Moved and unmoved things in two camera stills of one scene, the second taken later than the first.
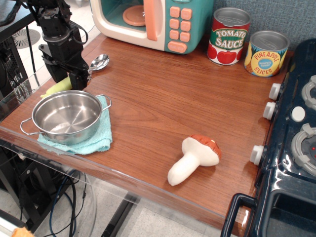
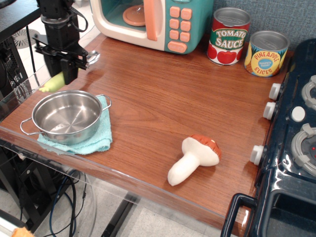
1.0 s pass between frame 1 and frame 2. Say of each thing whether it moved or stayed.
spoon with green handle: moved
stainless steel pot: stayed
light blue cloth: stayed
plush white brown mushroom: stayed
